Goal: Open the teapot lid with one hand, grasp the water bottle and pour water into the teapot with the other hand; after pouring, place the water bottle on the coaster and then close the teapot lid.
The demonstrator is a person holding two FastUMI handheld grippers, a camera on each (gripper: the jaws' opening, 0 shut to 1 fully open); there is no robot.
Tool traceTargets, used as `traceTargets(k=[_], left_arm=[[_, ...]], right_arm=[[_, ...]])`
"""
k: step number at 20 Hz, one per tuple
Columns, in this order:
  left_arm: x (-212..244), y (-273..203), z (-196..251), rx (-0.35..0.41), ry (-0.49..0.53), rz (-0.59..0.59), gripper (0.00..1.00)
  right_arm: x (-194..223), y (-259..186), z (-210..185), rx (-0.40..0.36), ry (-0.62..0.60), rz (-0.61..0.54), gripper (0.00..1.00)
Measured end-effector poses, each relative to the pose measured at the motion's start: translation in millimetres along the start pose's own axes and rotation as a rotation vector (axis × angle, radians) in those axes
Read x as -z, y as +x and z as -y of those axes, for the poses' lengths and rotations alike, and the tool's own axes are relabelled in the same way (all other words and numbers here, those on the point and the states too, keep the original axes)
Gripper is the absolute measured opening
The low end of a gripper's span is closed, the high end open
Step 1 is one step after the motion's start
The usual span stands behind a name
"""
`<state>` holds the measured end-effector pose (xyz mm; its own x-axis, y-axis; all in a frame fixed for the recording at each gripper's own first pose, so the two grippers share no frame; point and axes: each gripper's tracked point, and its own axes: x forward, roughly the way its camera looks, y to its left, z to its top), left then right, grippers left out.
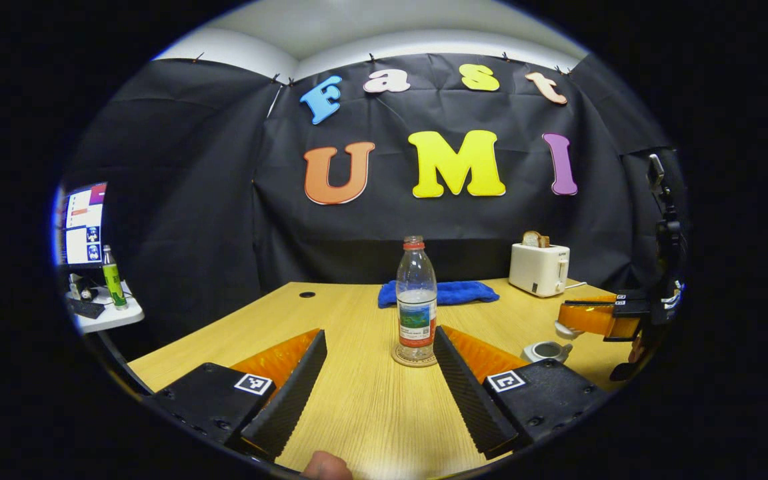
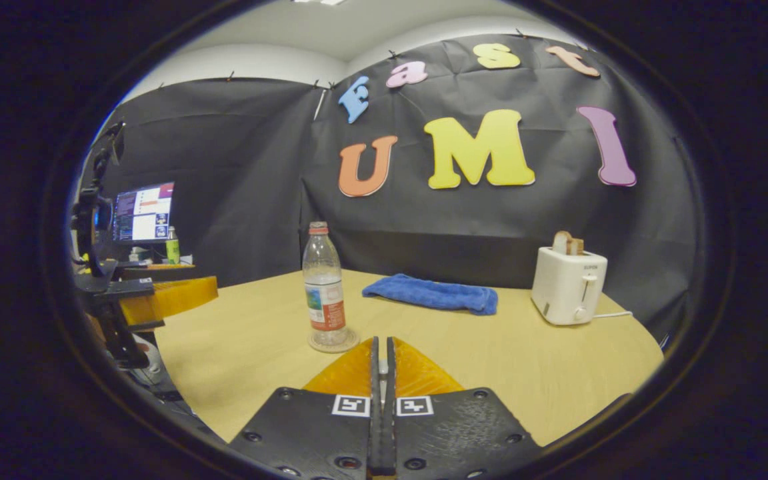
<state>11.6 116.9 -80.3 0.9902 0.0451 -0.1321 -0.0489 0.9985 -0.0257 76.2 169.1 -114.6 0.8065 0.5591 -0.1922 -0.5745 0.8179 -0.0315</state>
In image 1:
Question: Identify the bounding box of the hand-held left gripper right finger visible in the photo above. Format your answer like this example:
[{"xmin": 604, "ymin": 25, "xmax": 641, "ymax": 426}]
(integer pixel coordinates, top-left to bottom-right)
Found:
[{"xmin": 432, "ymin": 325, "xmax": 611, "ymax": 461}]

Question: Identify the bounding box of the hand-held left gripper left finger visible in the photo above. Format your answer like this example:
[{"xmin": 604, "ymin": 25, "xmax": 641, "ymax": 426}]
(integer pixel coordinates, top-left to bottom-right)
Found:
[{"xmin": 151, "ymin": 328, "xmax": 329, "ymax": 462}]

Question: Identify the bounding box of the round cork coaster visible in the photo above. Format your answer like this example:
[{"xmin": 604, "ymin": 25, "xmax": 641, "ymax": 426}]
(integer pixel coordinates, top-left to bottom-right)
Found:
[{"xmin": 391, "ymin": 347, "xmax": 439, "ymax": 369}]

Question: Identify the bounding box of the white ceramic teacup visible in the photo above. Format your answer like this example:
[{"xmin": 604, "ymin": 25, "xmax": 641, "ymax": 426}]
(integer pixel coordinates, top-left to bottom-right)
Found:
[{"xmin": 521, "ymin": 340, "xmax": 574, "ymax": 364}]

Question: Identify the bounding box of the clear plastic water bottle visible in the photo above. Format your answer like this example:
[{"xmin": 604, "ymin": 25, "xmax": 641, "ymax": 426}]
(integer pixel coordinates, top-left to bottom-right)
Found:
[{"xmin": 394, "ymin": 235, "xmax": 439, "ymax": 364}]

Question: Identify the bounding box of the green bottle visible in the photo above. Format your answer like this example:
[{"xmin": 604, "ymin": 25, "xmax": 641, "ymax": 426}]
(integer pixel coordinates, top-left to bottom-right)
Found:
[{"xmin": 102, "ymin": 245, "xmax": 129, "ymax": 311}]

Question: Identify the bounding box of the white toaster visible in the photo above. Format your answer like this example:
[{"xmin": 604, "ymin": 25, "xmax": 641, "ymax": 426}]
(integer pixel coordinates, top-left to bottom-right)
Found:
[{"xmin": 509, "ymin": 243, "xmax": 571, "ymax": 298}]

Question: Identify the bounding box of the blue towel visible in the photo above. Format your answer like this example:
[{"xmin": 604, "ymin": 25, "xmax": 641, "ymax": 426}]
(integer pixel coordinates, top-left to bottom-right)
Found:
[{"xmin": 377, "ymin": 280, "xmax": 500, "ymax": 309}]

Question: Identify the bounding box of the black tripod stand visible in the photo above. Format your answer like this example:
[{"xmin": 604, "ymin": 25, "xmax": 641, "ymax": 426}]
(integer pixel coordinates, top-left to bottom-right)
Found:
[{"xmin": 646, "ymin": 153, "xmax": 688, "ymax": 294}]

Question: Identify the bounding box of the white side table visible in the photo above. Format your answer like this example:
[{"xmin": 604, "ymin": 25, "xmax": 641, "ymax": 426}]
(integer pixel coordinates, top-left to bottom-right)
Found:
[{"xmin": 67, "ymin": 280, "xmax": 145, "ymax": 334}]

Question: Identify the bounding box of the black device on side table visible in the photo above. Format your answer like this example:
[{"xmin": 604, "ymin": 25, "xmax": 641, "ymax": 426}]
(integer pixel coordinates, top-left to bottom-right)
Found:
[{"xmin": 67, "ymin": 298, "xmax": 106, "ymax": 319}]

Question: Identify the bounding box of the computer monitor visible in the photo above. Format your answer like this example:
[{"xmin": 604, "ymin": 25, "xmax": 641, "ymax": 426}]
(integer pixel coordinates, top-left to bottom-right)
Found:
[{"xmin": 57, "ymin": 181, "xmax": 108, "ymax": 269}]

